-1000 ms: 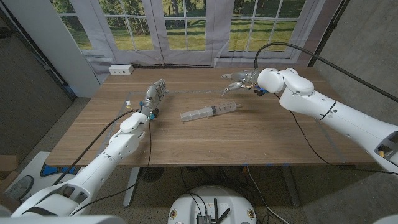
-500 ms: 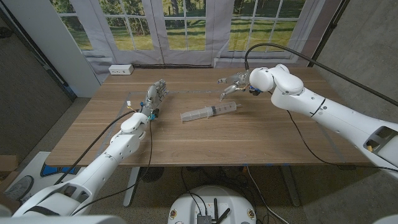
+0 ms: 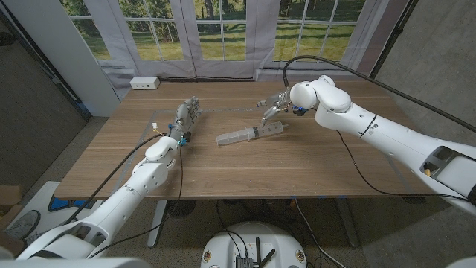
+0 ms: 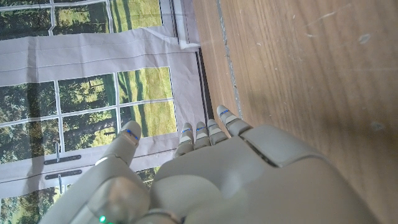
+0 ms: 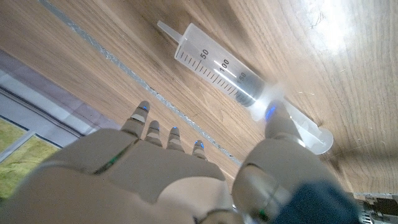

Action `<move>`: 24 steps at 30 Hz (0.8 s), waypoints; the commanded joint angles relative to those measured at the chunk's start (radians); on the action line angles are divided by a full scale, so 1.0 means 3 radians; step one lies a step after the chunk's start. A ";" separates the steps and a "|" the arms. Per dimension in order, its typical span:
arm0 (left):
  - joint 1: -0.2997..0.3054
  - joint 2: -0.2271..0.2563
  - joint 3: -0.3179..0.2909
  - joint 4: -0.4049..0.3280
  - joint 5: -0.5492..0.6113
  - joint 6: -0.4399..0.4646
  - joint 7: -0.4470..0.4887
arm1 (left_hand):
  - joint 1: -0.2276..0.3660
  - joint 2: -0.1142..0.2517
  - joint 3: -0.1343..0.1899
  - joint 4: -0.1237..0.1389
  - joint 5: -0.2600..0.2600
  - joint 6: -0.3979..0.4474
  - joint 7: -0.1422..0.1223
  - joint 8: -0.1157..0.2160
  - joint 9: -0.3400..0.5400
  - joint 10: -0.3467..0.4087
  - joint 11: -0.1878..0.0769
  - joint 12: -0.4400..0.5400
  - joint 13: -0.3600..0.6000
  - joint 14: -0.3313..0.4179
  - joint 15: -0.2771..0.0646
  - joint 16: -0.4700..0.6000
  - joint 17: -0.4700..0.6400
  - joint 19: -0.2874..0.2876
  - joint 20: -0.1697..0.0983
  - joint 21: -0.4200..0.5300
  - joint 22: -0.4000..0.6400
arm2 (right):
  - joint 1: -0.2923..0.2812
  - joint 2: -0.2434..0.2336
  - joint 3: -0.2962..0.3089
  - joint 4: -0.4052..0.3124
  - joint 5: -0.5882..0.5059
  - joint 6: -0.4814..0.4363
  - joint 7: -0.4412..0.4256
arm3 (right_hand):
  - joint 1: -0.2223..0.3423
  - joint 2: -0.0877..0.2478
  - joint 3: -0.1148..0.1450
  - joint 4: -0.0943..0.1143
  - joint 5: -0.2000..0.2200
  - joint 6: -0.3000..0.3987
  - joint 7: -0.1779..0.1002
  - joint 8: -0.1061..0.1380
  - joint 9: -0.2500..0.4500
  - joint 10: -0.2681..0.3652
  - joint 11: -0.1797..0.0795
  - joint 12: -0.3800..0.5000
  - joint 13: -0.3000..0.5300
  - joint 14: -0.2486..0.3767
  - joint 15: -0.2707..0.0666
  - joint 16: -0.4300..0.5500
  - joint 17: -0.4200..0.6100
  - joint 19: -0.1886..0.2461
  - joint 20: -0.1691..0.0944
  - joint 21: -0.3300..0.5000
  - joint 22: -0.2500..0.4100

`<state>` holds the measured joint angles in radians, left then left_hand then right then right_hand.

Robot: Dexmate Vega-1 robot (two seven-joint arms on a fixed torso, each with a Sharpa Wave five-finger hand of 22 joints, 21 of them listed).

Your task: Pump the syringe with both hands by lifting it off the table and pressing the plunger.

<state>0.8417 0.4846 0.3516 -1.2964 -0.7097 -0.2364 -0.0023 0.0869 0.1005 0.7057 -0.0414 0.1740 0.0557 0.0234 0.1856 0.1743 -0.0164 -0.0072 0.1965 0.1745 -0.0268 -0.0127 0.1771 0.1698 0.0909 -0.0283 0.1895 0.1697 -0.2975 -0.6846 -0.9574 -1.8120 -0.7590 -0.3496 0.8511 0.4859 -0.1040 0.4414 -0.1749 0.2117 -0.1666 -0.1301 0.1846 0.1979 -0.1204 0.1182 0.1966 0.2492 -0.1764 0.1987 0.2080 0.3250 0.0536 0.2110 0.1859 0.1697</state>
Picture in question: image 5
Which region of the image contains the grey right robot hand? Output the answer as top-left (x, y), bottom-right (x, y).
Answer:
top-left (0, 101), bottom-right (336, 224)

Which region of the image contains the large clear plastic syringe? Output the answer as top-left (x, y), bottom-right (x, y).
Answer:
top-left (157, 20), bottom-right (334, 156)

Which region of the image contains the grey tape outline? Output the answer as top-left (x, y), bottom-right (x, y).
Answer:
top-left (37, 0), bottom-right (243, 167)

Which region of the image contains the printed window backdrop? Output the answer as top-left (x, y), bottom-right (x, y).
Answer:
top-left (0, 49), bottom-right (122, 200)

